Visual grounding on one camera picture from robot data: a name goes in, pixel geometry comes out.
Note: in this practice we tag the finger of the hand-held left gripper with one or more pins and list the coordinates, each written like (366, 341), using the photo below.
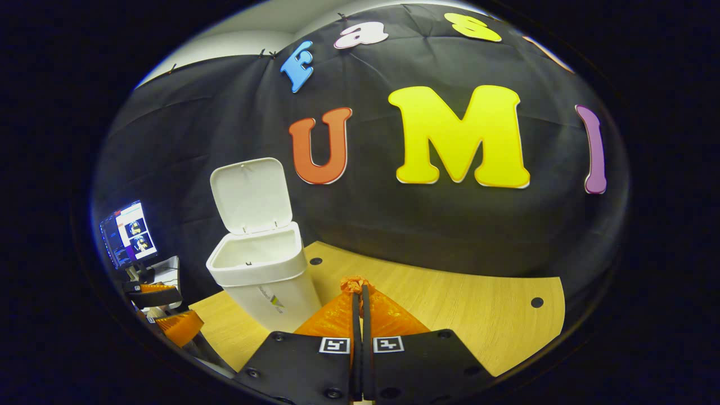
(160, 298)
(180, 329)

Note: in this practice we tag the black backdrop cloth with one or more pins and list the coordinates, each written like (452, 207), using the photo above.
(394, 225)

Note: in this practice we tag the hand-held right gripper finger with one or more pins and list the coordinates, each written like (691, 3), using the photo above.
(356, 337)
(366, 337)

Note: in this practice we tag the white desktop garbage bin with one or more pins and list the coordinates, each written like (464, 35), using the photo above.
(264, 281)

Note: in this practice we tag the white side table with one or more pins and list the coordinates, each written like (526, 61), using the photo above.
(167, 275)

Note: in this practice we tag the computer monitor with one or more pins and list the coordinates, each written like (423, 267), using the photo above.
(129, 233)

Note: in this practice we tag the orange paper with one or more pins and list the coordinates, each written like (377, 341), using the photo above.
(355, 284)

